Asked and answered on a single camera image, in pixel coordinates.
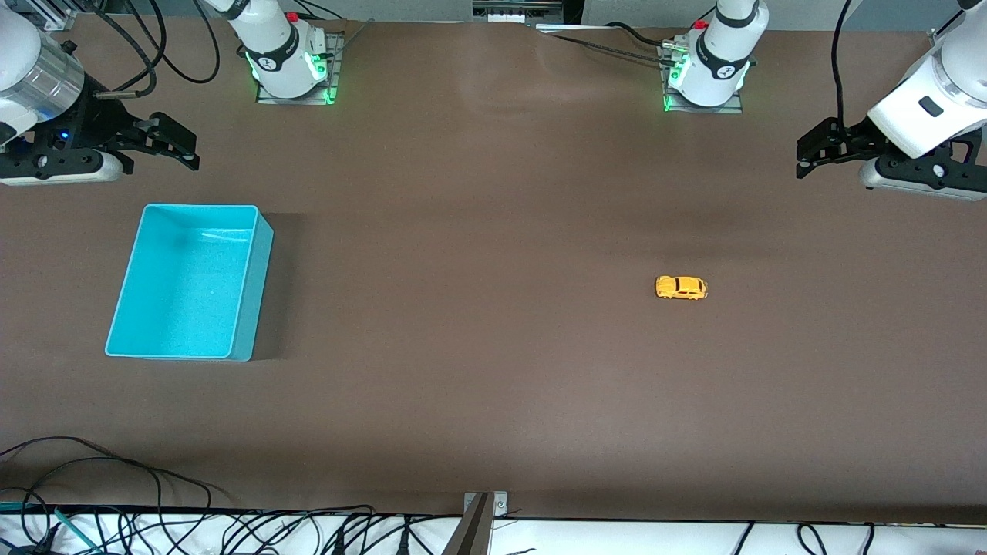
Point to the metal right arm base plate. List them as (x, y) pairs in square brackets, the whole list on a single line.
[(336, 62)]

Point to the black power plug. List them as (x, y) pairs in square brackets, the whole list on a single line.
[(339, 541), (402, 541)]

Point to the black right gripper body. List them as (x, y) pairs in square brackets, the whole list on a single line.
[(102, 122)]

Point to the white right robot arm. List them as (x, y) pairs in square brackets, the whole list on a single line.
[(277, 58)]

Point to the aluminium frame profile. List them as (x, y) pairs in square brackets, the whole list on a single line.
[(58, 15)]

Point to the aluminium corner profile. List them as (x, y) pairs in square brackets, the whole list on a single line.
[(942, 32)]

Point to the white flat strip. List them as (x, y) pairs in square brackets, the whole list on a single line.
[(570, 28)]

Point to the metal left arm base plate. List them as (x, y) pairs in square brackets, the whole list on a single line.
[(702, 110)]

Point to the grey metal pole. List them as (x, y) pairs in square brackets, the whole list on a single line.
[(472, 536)]

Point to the small metal bracket plate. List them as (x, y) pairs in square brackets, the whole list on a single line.
[(500, 505)]

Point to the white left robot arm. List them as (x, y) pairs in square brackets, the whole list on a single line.
[(721, 62)]

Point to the yellow beetle toy car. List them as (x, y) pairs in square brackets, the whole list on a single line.
[(681, 287)]

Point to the teal plastic bin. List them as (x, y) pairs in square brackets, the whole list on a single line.
[(185, 293)]

